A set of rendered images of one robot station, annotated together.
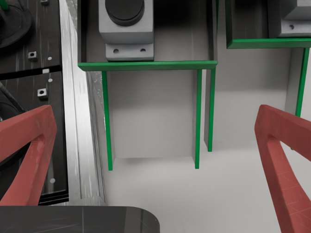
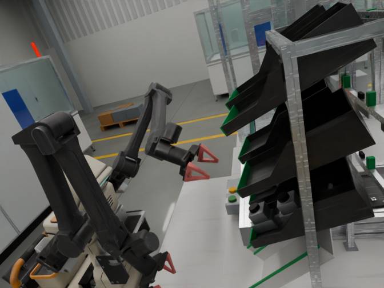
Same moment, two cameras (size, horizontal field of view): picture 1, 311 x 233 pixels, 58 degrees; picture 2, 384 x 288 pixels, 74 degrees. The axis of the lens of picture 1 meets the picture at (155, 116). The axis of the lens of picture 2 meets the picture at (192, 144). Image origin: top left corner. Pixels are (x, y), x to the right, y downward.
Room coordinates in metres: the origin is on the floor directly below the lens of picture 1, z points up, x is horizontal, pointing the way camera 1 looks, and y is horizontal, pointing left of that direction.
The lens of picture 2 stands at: (0.37, -0.66, 1.72)
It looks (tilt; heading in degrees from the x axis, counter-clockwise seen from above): 23 degrees down; 119
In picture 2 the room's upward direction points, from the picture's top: 17 degrees counter-clockwise
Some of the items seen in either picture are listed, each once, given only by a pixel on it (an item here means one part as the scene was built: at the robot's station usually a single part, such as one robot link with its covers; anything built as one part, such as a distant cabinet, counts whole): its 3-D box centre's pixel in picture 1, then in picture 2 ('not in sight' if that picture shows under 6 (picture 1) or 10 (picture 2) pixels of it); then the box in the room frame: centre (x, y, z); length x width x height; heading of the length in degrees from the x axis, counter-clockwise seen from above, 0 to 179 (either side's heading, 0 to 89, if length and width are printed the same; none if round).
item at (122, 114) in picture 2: not in sight; (125, 114); (-4.09, 4.53, 0.20); 1.20 x 0.80 x 0.41; 11
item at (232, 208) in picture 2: not in sight; (234, 195); (-0.02, 0.33, 0.93); 0.21 x 0.07 x 0.06; 101
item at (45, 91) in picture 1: (42, 93); not in sight; (0.29, 0.21, 0.97); 0.02 x 0.02 x 0.01; 11
